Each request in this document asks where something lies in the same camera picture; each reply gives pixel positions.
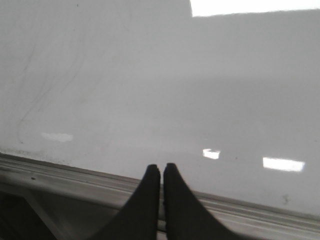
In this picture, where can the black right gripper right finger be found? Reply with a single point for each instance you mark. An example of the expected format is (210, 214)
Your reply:
(186, 218)

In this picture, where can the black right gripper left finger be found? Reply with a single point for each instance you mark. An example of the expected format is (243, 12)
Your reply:
(138, 218)

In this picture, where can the grey aluminium whiteboard frame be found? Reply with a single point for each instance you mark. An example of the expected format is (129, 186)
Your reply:
(252, 220)

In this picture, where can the white whiteboard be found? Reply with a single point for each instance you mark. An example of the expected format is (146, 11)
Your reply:
(115, 85)

